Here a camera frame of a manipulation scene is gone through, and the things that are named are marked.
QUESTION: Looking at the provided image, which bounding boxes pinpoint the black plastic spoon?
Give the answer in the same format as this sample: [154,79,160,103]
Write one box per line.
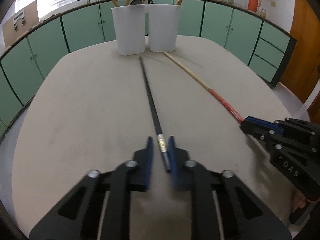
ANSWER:
[162,52,244,124]

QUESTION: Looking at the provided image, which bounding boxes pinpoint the black chopstick silver band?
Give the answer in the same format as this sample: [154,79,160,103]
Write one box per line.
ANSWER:
[139,56,171,173]

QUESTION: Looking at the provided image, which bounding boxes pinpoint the person right hand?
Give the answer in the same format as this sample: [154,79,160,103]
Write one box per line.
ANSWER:
[291,189,306,212]

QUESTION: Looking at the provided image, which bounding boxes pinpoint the wooden door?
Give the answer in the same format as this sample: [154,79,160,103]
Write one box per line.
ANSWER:
[278,0,320,106]

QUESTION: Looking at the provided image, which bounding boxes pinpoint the green lower cabinets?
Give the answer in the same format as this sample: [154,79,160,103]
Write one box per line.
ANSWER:
[1,0,297,133]

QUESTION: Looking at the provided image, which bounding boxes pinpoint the glass jar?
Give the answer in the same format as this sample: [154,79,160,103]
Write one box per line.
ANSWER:
[260,9,266,18]

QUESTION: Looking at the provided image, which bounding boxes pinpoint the orange thermos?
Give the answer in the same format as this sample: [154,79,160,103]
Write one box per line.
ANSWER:
[247,0,261,13]

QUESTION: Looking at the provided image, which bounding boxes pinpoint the white two-compartment utensil holder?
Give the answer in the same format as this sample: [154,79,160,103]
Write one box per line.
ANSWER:
[112,4,181,56]

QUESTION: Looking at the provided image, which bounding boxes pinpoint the cardboard box with scale picture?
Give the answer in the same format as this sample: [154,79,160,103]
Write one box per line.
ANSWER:
[2,1,39,48]

